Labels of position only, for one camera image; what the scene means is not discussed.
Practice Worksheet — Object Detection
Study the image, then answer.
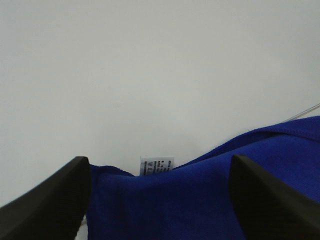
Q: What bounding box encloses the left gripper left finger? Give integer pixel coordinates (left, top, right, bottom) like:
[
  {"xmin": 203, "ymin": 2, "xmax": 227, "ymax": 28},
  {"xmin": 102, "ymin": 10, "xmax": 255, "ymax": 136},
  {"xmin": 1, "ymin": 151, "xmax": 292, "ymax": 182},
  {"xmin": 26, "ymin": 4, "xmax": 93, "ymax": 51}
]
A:
[{"xmin": 0, "ymin": 156, "xmax": 91, "ymax": 240}]

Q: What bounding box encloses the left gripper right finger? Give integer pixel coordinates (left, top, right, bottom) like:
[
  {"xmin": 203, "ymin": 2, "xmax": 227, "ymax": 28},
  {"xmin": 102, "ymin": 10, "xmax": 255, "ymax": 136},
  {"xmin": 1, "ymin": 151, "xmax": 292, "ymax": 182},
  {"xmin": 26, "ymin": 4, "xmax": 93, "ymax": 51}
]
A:
[{"xmin": 228, "ymin": 155, "xmax": 320, "ymax": 240}]

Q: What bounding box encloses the blue microfibre towel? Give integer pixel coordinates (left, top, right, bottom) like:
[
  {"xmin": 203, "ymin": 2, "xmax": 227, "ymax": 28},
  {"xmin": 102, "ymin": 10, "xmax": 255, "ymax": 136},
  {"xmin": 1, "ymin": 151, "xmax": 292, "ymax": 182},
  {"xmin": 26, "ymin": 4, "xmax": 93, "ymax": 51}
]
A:
[{"xmin": 86, "ymin": 116, "xmax": 320, "ymax": 240}]

